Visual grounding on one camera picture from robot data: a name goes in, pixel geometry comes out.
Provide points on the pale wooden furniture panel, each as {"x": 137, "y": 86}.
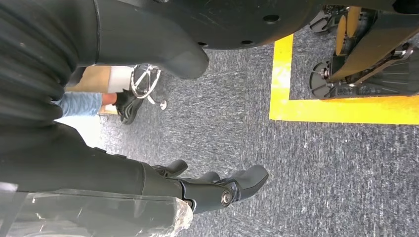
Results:
{"x": 95, "y": 78}

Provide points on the chrome star stool base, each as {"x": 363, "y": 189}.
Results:
{"x": 145, "y": 80}

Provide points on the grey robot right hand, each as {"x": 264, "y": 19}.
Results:
{"x": 82, "y": 170}

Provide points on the person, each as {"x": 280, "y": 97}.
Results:
{"x": 82, "y": 104}

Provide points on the black round robot body part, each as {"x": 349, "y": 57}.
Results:
{"x": 229, "y": 19}

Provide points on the clear plastic wrap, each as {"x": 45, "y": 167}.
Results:
{"x": 98, "y": 216}

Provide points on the yellow floor tape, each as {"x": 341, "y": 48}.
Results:
{"x": 281, "y": 98}

